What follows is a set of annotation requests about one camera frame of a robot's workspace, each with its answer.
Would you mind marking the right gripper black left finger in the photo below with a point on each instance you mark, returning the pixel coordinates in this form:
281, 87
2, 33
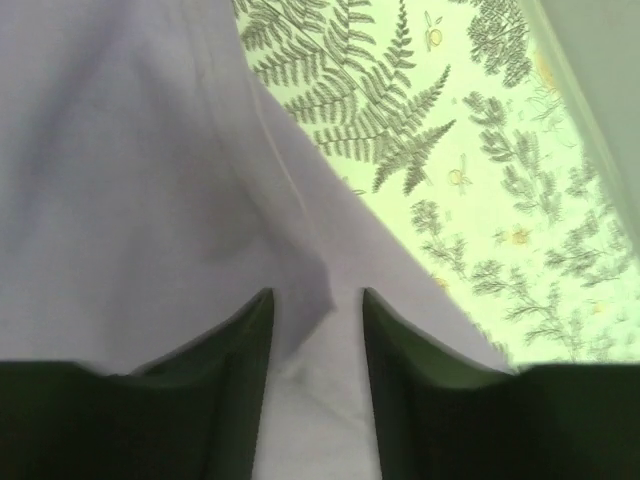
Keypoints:
193, 414

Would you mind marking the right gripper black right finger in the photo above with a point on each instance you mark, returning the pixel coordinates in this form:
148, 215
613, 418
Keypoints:
440, 416

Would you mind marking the purple t shirt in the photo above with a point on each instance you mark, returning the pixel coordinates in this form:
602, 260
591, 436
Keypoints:
150, 185

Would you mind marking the floral table cloth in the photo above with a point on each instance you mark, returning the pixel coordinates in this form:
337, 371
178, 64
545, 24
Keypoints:
445, 118

